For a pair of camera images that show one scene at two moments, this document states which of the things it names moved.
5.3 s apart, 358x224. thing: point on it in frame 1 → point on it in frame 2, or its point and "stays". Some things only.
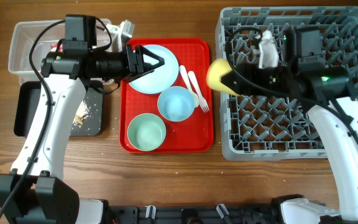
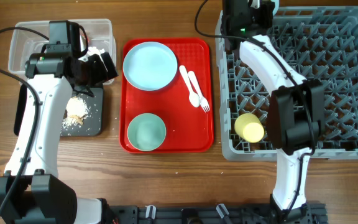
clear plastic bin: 23,34 stays
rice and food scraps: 81,113 stays
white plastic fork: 203,104 stays
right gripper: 250,74 → 266,8
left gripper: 139,68 → 101,74
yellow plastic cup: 216,68 → 249,127
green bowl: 146,132 stays
